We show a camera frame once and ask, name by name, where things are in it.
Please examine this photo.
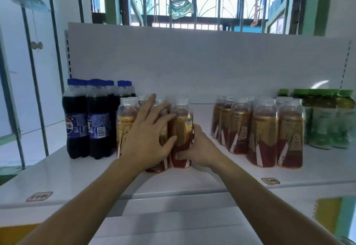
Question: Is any gold red drink bottle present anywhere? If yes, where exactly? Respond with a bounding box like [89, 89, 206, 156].
[169, 98, 195, 169]

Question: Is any row of amber drink bottles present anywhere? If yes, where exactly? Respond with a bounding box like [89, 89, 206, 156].
[116, 94, 306, 174]

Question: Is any person's left hand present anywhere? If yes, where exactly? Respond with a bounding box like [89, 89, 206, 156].
[118, 93, 178, 174]

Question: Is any pink hanging cloth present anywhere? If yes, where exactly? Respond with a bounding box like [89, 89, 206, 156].
[249, 0, 266, 28]

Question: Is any barred window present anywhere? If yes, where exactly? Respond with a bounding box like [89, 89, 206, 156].
[89, 0, 334, 34]

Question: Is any group of blue-capped cola bottles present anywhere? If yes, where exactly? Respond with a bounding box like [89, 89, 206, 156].
[62, 78, 136, 160]

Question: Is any person's right forearm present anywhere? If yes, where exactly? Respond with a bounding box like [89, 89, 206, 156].
[211, 156, 341, 245]

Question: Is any person's right hand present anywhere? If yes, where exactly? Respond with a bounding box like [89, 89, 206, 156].
[174, 124, 226, 170]

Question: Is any row of green-capped bottles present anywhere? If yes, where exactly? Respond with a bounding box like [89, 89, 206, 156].
[276, 88, 356, 150]

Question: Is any white panelled door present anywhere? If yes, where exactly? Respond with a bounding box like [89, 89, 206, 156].
[0, 0, 70, 165]

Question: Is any white metal shelf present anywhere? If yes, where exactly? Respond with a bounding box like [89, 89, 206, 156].
[0, 22, 356, 245]

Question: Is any person's left forearm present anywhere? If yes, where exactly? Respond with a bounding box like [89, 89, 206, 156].
[17, 159, 142, 245]

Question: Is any round glass hanging disc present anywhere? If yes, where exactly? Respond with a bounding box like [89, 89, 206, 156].
[168, 0, 195, 21]
[6, 0, 51, 14]

